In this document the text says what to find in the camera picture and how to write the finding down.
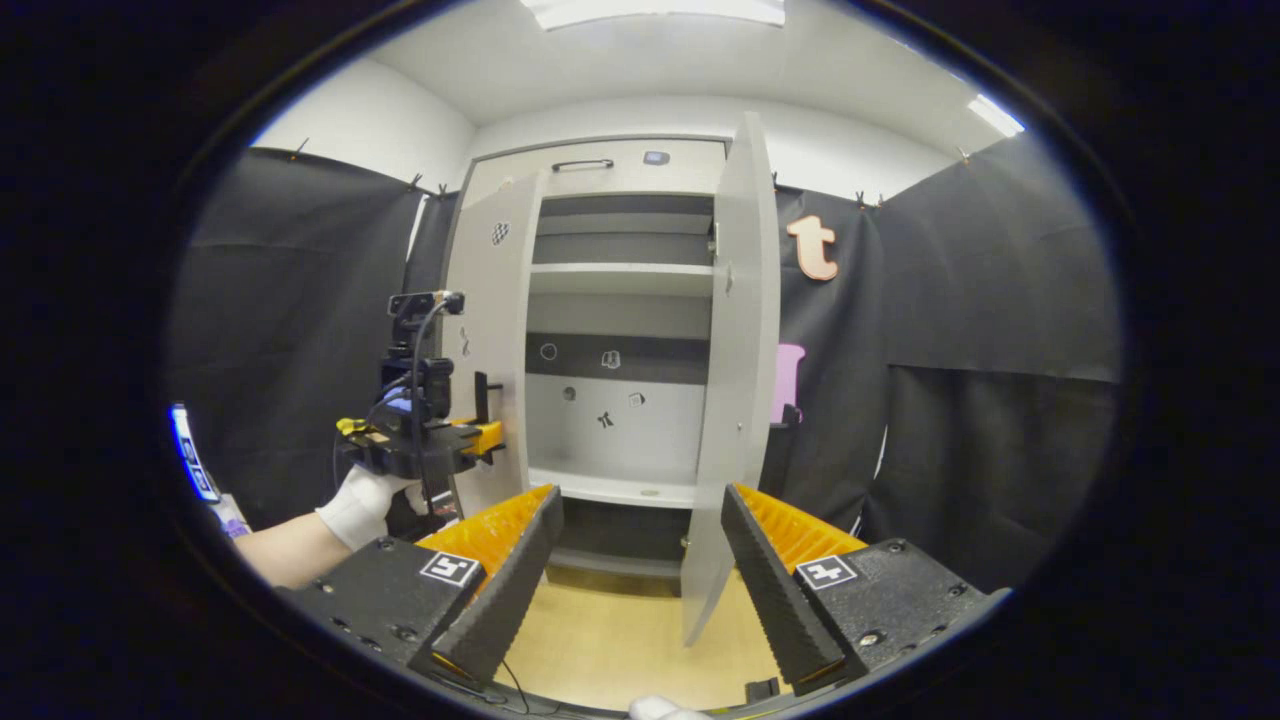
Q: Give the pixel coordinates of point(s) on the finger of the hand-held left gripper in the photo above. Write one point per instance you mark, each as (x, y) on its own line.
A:
(488, 435)

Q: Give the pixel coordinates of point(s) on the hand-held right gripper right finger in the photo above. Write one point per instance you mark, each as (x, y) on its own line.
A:
(775, 600)

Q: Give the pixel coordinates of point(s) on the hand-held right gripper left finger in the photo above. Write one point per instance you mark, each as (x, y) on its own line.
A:
(515, 590)

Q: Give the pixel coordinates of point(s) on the grey shoe cabinet door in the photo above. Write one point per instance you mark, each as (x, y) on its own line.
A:
(735, 400)
(495, 300)

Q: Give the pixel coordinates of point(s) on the grey double-door shoe cabinet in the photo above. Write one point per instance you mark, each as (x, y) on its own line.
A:
(660, 440)

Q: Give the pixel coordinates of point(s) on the white cabinet shelf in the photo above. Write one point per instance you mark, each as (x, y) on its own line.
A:
(620, 280)
(610, 488)

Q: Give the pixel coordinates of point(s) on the grey cabinet drawer front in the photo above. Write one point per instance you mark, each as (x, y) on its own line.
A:
(690, 170)

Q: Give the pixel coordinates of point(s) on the black backdrop cloth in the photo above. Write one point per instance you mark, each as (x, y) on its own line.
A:
(1000, 300)

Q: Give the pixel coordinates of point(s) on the large ceiling light panel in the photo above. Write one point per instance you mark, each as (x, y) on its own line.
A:
(650, 10)

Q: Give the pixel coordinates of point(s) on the small ceiling light panel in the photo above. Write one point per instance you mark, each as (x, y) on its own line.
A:
(995, 115)

